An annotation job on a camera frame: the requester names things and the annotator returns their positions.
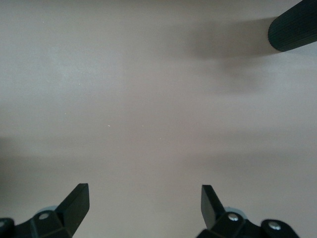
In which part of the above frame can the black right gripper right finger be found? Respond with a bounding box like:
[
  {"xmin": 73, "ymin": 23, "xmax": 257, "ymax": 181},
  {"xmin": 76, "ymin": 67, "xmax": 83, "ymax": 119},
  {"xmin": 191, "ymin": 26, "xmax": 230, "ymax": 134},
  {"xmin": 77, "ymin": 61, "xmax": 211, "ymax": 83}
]
[{"xmin": 197, "ymin": 184, "xmax": 302, "ymax": 238}]

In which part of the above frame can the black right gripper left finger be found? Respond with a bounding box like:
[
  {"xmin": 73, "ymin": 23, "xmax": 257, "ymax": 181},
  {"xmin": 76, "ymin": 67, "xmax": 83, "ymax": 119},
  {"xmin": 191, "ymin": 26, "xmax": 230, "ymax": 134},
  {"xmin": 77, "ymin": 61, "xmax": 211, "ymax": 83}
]
[{"xmin": 0, "ymin": 183, "xmax": 90, "ymax": 238}]

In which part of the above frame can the black ribbed cylinder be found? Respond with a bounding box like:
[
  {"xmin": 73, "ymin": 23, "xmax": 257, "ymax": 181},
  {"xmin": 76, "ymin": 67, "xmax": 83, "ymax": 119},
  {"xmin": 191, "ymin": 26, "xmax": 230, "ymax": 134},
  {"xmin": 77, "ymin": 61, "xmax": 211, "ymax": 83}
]
[{"xmin": 268, "ymin": 0, "xmax": 317, "ymax": 53}]

